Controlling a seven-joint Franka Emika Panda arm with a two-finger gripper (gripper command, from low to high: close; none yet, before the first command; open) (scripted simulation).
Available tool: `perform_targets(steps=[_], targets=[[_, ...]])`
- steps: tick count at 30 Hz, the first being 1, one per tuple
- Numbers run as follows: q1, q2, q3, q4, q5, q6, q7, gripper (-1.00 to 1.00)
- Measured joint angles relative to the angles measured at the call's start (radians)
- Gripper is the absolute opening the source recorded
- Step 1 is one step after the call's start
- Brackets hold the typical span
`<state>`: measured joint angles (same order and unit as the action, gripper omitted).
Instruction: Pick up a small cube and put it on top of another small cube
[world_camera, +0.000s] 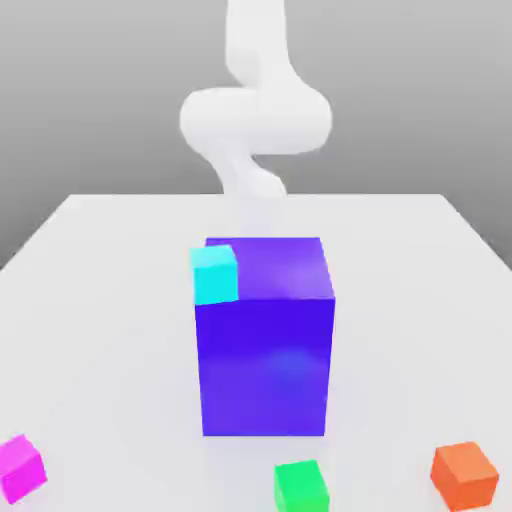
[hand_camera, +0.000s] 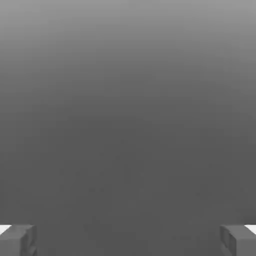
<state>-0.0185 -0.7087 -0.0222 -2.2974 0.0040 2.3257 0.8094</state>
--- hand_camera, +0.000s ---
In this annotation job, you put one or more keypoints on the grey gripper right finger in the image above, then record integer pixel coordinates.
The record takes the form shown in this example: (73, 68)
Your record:
(240, 243)

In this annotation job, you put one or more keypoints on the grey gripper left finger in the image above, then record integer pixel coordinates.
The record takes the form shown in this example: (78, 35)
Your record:
(16, 242)

